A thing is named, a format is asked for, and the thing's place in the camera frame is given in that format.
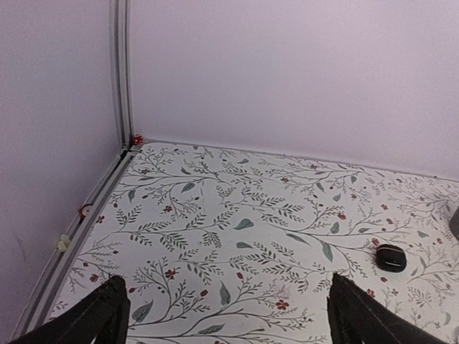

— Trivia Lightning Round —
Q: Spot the left aluminium frame post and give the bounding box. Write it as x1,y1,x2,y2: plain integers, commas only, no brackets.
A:
109,0,134,151

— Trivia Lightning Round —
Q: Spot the dark grey mug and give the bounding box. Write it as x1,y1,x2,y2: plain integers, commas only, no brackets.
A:
449,208,459,240

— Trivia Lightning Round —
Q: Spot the floral patterned table mat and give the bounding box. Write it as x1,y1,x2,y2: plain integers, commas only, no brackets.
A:
50,143,458,343

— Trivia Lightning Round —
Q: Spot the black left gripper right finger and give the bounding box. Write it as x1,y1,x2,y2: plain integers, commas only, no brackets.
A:
327,273,442,344

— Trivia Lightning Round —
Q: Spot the black earbud charging case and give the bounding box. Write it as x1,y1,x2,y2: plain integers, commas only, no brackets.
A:
375,244,407,272

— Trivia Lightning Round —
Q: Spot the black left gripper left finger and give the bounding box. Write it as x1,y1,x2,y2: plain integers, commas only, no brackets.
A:
12,275,131,344

